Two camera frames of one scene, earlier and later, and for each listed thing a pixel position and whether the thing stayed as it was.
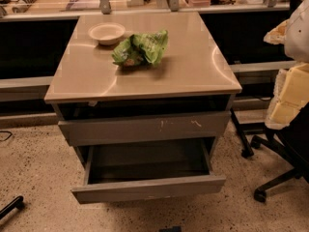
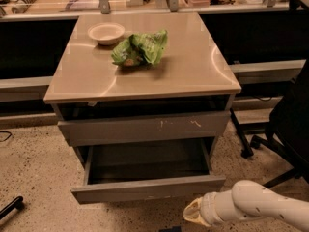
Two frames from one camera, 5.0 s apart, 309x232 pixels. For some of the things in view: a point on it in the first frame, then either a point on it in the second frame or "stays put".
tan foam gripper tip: [299, 39] -> [208, 209]
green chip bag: [141, 48] stays put
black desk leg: [247, 151] stays put
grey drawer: [139, 170] stays put
